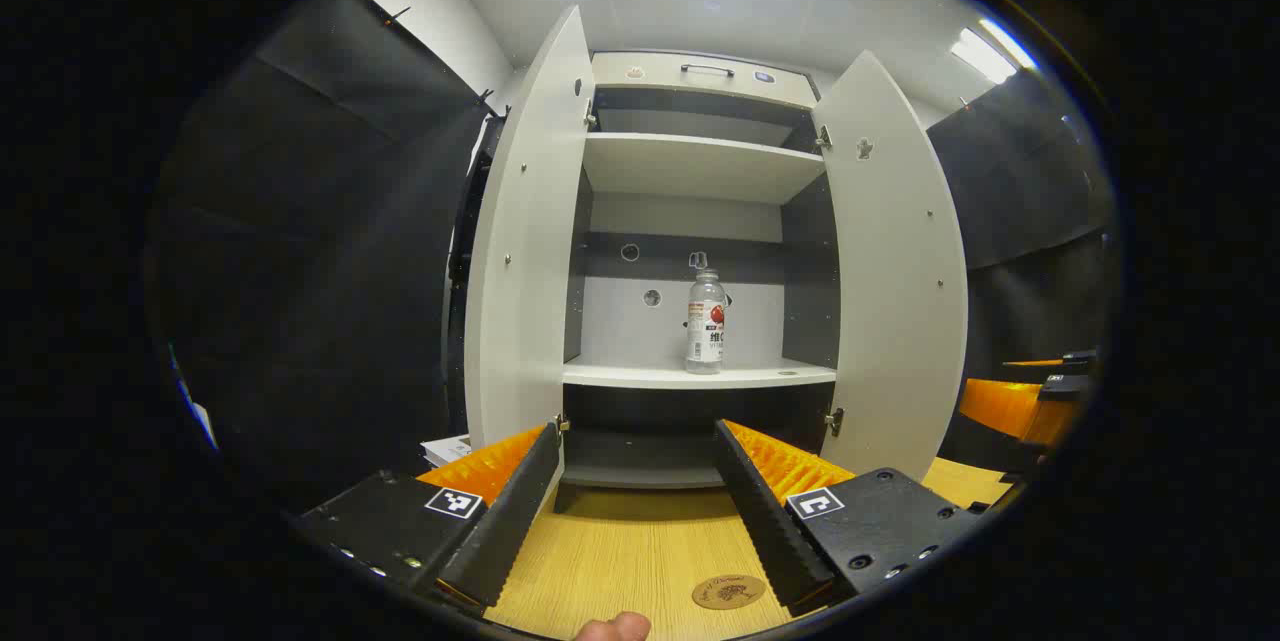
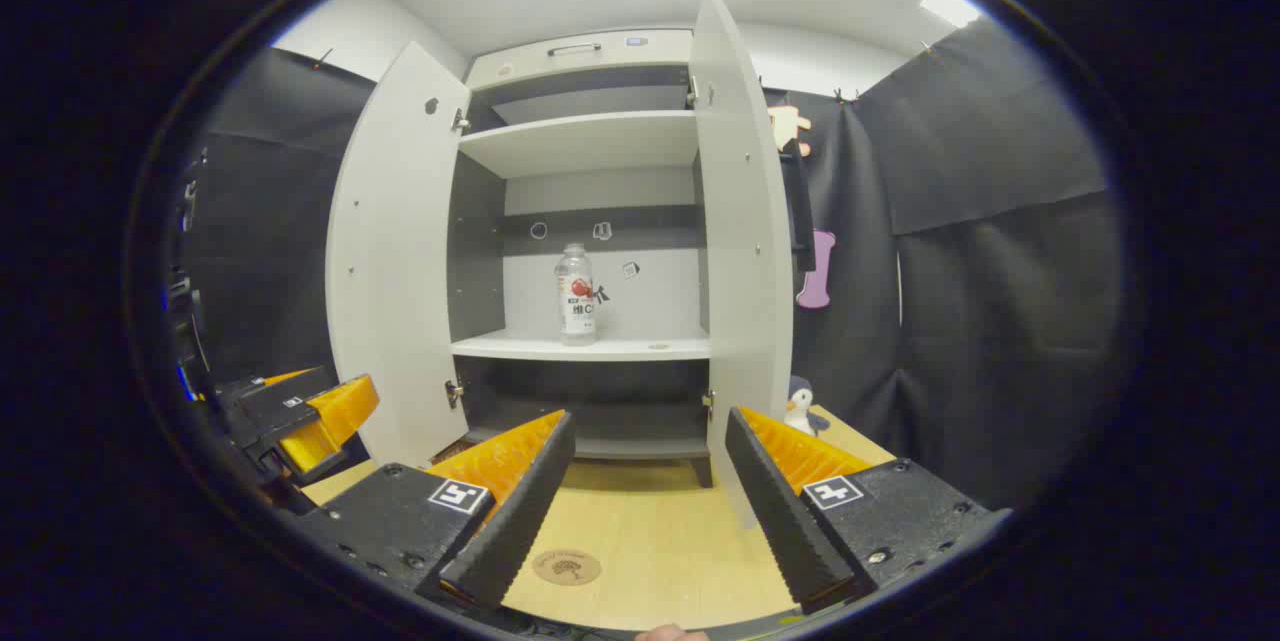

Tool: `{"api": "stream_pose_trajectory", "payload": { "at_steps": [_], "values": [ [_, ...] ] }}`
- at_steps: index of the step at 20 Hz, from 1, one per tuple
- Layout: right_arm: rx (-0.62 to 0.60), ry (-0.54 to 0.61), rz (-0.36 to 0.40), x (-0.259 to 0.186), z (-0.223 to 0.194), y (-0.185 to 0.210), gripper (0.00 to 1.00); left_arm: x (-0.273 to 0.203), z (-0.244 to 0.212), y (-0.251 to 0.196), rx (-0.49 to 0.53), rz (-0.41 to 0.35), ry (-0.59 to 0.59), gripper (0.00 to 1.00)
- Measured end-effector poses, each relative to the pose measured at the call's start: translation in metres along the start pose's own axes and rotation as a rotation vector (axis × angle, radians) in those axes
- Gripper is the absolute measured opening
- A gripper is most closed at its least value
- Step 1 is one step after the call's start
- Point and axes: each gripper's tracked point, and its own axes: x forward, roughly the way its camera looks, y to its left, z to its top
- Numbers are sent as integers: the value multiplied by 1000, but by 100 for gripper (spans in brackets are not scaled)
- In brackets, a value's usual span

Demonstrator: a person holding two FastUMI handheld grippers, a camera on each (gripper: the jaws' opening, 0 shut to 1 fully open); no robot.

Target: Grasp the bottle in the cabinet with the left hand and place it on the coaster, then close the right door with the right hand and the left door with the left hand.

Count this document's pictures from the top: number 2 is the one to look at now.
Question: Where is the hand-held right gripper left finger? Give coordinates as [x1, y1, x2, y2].
[300, 409, 578, 612]

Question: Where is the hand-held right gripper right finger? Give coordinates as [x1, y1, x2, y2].
[724, 406, 1001, 615]

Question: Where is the round wooden coaster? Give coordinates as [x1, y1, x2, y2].
[532, 548, 603, 587]

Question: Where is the white cabinet door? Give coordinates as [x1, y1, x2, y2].
[326, 41, 473, 470]
[688, 0, 796, 529]

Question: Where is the clear plastic bottle red label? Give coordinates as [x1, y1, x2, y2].
[555, 242, 598, 347]

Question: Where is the white and grey cabinet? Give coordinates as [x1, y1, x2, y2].
[445, 28, 716, 489]

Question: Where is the penguin plush toy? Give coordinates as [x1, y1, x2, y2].
[785, 376, 831, 437]

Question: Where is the black backdrop cloth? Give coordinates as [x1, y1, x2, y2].
[175, 16, 1126, 512]

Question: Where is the small ceiling light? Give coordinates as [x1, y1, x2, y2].
[920, 0, 983, 29]

